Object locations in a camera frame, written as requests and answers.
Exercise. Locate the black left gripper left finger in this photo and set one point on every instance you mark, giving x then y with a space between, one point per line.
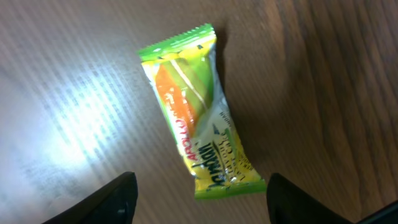
113 203

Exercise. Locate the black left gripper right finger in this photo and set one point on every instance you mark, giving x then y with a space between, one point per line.
289 204

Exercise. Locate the green pandan cake packet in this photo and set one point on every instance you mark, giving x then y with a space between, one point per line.
183 75

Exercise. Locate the black open gift box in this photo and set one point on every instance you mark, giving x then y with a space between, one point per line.
387 215

